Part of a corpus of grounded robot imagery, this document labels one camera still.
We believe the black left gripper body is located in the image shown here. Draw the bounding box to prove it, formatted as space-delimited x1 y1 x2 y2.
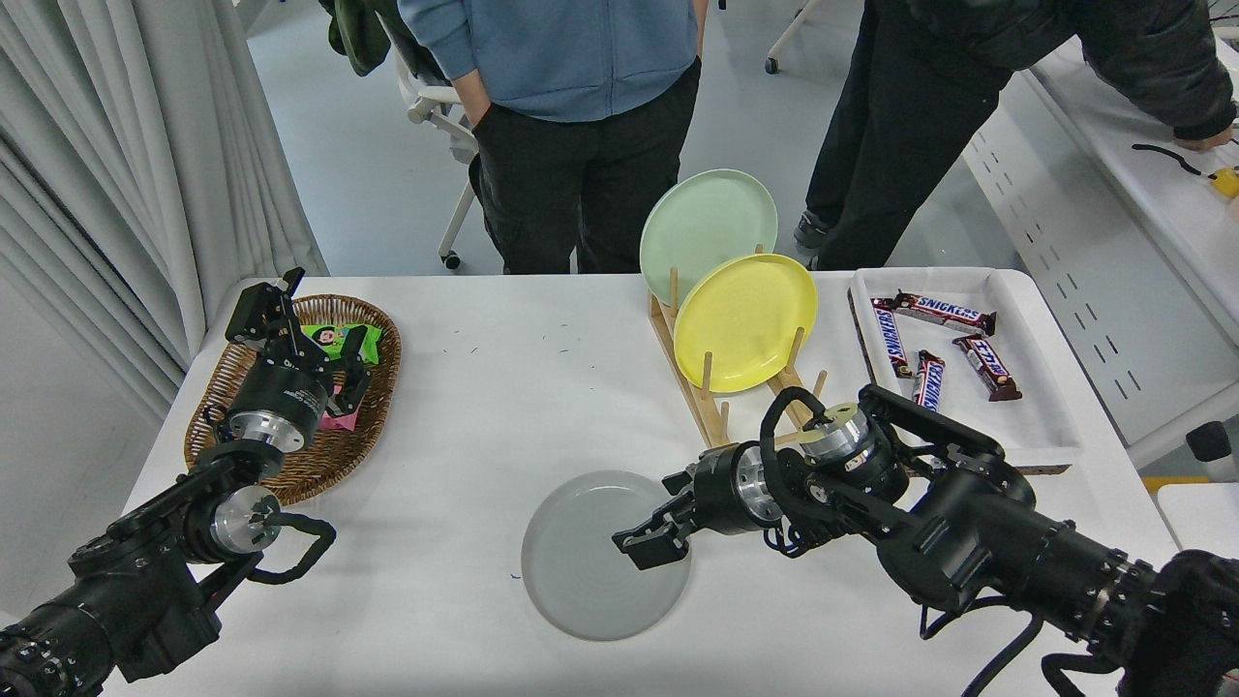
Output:
230 354 336 443

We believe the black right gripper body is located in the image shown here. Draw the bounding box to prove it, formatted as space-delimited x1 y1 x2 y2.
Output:
689 443 752 536

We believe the grey plate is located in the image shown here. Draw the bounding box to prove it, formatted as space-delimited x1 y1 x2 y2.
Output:
521 470 692 642

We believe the wooden plate rack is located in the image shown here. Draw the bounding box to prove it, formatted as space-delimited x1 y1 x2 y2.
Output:
647 244 831 449

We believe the yellow plate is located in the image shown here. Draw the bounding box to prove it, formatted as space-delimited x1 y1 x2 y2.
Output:
674 254 819 394

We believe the pale green plate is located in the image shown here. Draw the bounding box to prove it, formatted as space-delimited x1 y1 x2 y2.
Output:
639 168 779 309

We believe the person's hand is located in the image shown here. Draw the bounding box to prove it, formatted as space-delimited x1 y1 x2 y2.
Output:
1175 124 1239 153

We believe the green snack packet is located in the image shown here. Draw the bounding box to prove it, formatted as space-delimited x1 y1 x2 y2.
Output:
302 322 383 366

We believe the pink snack packet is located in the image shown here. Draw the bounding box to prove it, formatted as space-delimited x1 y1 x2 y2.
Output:
317 382 364 432

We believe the brown wicker basket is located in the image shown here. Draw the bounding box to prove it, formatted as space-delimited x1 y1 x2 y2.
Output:
184 293 403 507

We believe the white office chair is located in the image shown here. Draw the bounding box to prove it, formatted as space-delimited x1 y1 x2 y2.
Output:
387 39 485 270
765 0 814 76

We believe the grey curtain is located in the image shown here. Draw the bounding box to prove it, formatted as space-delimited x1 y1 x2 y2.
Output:
0 0 330 427

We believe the long snickers bar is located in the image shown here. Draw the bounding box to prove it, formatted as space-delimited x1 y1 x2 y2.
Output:
891 290 998 337

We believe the dark green jacket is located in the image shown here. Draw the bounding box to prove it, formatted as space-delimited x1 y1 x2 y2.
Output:
319 0 393 77

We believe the brown chocolate bar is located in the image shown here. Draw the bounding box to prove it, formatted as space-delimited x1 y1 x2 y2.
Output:
952 335 1023 403

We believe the white tray with cork base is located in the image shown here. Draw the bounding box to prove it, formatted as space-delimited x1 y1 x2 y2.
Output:
848 267 1083 475

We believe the person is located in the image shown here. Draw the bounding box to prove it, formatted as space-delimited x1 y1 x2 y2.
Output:
794 0 1239 272
395 0 703 276

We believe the white perforated desk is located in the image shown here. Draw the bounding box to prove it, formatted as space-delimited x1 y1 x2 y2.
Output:
963 39 1239 470

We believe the black cylindrical object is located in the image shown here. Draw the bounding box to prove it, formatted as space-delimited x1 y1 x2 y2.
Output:
1186 421 1239 482

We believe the black cable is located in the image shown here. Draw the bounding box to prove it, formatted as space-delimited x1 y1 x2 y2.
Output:
1133 143 1211 180

